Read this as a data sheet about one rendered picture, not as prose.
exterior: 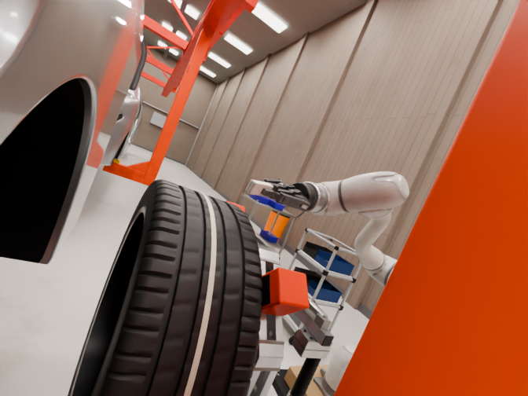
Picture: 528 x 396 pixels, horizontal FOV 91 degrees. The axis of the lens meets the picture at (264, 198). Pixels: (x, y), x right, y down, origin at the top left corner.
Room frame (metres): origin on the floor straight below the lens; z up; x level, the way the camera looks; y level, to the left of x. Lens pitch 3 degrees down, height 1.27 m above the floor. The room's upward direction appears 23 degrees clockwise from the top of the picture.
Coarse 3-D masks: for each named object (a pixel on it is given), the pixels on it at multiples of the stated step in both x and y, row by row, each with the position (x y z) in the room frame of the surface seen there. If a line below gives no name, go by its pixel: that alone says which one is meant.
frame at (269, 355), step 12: (264, 240) 0.72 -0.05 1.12; (264, 252) 0.62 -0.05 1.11; (276, 252) 0.64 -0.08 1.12; (264, 264) 0.60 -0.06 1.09; (276, 264) 0.62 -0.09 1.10; (264, 324) 0.52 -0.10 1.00; (276, 324) 0.54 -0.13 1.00; (264, 336) 0.51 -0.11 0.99; (276, 336) 0.52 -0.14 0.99; (264, 348) 0.49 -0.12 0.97; (276, 348) 0.51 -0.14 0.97; (264, 360) 0.49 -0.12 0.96; (276, 360) 0.50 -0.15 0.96; (264, 372) 0.52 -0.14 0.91; (276, 372) 0.51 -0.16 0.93; (252, 384) 0.49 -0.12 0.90; (264, 384) 0.50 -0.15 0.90
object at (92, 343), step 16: (144, 208) 0.63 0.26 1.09; (144, 224) 0.53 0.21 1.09; (128, 240) 0.80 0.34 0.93; (128, 256) 0.82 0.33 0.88; (112, 272) 0.80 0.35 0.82; (128, 272) 0.83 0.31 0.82; (112, 288) 0.80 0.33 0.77; (112, 304) 0.79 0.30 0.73; (96, 320) 0.75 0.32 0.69; (112, 320) 0.78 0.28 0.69; (96, 336) 0.73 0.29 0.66; (96, 352) 0.70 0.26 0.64; (80, 368) 0.66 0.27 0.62; (96, 368) 0.67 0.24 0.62; (80, 384) 0.62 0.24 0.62
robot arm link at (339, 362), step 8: (344, 344) 1.35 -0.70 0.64; (352, 344) 1.36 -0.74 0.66; (336, 352) 1.34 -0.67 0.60; (344, 352) 1.30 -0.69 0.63; (352, 352) 1.29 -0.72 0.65; (336, 360) 1.30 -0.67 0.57; (344, 360) 1.27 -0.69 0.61; (328, 368) 1.33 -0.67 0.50; (336, 368) 1.29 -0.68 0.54; (344, 368) 1.26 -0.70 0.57; (328, 376) 1.31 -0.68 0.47; (336, 376) 1.28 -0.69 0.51; (328, 384) 1.30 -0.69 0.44; (336, 384) 1.27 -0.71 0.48
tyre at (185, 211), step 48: (144, 192) 0.76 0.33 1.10; (192, 192) 0.62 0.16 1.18; (144, 240) 0.45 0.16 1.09; (192, 240) 0.47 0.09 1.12; (240, 240) 0.55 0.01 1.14; (144, 288) 0.38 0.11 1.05; (192, 288) 0.42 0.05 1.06; (240, 288) 0.47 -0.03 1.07; (144, 336) 0.35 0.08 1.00; (192, 336) 0.39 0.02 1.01; (240, 336) 0.43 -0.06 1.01; (96, 384) 0.36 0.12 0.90; (144, 384) 0.35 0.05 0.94; (240, 384) 0.42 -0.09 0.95
